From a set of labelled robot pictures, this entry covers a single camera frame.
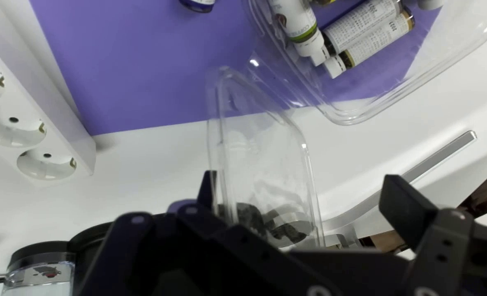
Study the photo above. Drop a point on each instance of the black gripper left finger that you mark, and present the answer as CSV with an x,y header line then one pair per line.
x,y
139,252

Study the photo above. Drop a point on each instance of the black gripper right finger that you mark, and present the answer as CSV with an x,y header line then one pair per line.
x,y
447,247

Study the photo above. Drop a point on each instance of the clear plastic container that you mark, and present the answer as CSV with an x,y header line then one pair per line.
x,y
452,66

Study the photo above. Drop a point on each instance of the white table power strip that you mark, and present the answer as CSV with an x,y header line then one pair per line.
x,y
30,125

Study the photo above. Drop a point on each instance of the purple paper mat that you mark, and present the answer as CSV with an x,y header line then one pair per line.
x,y
146,54

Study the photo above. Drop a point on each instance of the white tube green band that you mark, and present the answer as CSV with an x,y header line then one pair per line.
x,y
299,25

